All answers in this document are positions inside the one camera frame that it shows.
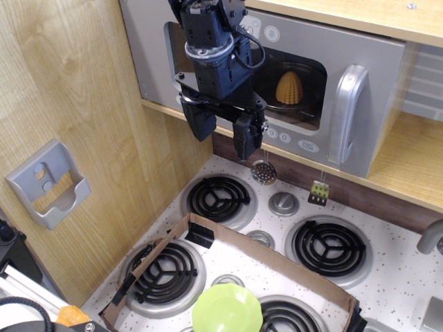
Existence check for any front silver stove knob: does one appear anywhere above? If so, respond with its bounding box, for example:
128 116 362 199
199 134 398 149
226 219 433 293
211 274 244 287

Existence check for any grey wall phone holder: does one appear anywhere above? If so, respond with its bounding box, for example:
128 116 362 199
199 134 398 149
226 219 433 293
6 139 91 230

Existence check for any steel pot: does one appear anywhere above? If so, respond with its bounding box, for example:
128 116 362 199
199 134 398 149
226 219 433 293
253 62 327 130

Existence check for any front right stove burner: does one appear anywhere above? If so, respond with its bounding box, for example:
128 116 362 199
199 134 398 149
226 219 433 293
259 295 329 332

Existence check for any grey stove knob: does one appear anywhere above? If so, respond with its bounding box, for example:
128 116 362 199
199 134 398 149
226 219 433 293
268 192 300 217

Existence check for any black device at left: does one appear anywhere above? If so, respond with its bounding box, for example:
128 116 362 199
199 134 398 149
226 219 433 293
1 219 43 284

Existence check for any hanging metal strainer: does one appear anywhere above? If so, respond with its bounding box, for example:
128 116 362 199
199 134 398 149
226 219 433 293
251 150 277 185

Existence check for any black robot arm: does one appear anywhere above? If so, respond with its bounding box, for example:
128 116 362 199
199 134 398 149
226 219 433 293
170 1 266 160

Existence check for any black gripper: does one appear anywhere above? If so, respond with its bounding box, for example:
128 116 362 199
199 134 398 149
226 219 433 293
175 34 266 160

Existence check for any grey toy microwave door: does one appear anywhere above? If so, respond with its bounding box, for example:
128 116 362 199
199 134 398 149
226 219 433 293
120 1 407 177

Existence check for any black cable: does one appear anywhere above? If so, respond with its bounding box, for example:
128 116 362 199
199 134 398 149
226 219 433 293
0 296 53 332

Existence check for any front left stove burner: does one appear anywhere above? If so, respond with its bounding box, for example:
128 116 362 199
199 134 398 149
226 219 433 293
126 239 206 319

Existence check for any small silver stove knob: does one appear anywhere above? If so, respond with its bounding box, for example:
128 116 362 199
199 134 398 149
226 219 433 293
246 230 275 250

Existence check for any orange toy food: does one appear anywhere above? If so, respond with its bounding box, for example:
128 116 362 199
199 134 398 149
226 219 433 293
55 305 91 327

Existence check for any brown cardboard barrier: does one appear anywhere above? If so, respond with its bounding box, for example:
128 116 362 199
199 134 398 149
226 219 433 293
99 213 367 331

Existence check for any green plastic plate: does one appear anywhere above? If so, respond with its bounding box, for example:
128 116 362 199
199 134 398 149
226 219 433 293
192 283 263 332

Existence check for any grey faucet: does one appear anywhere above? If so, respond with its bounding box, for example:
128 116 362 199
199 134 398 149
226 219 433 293
417 219 443 255

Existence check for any back right stove burner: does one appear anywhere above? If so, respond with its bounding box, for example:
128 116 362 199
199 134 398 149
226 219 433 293
284 215 373 290

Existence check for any yellow toy corn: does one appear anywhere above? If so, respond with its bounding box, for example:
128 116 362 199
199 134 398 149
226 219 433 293
275 71 303 105

